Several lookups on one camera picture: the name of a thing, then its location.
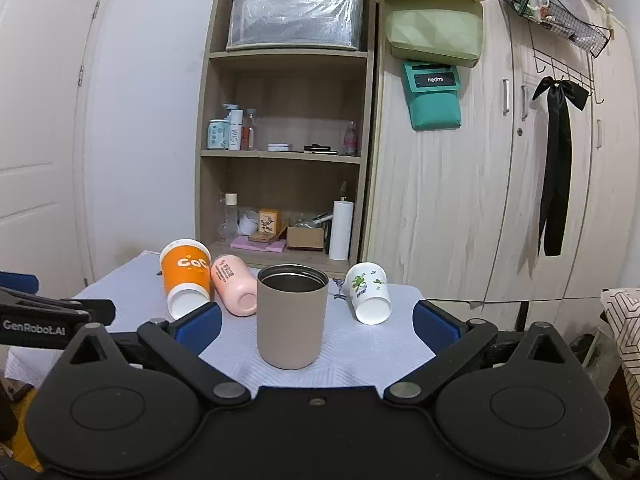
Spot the white door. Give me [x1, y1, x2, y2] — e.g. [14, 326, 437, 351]
[0, 0, 109, 287]

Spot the black ribbon bow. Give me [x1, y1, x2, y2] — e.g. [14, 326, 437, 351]
[531, 76, 590, 258]

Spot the white paper towel roll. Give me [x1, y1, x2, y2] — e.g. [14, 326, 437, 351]
[328, 199, 355, 261]

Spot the red bottle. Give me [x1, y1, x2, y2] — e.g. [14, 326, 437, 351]
[241, 108, 257, 151]

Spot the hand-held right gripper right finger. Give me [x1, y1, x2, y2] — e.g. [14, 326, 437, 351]
[384, 300, 577, 407]

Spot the black wire basket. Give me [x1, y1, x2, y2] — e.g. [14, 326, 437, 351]
[499, 0, 614, 59]

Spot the light wooden wardrobe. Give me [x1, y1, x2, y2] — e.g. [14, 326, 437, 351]
[361, 0, 640, 307]

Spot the clear bottle with beige cap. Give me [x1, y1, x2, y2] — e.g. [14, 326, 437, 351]
[221, 192, 240, 241]

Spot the patterned cloth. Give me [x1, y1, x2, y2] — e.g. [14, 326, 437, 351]
[599, 287, 640, 442]

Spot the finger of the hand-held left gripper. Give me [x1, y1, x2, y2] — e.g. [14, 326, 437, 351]
[0, 272, 40, 294]
[62, 299, 117, 326]

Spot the orange small box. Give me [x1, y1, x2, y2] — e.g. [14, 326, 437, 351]
[258, 208, 282, 235]

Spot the grey clear storage box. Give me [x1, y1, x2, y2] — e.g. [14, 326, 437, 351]
[225, 0, 366, 53]

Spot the brown cardboard box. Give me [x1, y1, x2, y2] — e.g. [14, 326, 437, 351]
[286, 224, 326, 251]

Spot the white cup with green print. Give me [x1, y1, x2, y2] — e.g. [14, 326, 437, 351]
[344, 262, 392, 325]

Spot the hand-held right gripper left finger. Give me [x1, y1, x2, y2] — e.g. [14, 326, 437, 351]
[59, 303, 252, 407]

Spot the teal pouch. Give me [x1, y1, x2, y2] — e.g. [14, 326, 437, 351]
[401, 60, 464, 131]

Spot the wooden bookshelf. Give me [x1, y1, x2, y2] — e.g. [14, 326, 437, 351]
[193, 0, 377, 267]

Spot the orange paper cup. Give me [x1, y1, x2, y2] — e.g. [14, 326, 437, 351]
[159, 238, 214, 320]

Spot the white table cloth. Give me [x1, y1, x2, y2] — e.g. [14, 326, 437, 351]
[7, 250, 437, 397]

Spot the pink cup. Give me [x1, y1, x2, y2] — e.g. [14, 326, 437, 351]
[209, 254, 259, 318]

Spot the pink flat box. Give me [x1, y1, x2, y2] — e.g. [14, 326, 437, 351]
[229, 234, 288, 254]

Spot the beige metal tumbler cup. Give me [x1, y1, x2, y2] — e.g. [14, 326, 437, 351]
[257, 263, 330, 371]

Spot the green quilted bag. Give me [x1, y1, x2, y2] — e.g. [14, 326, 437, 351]
[384, 0, 485, 69]

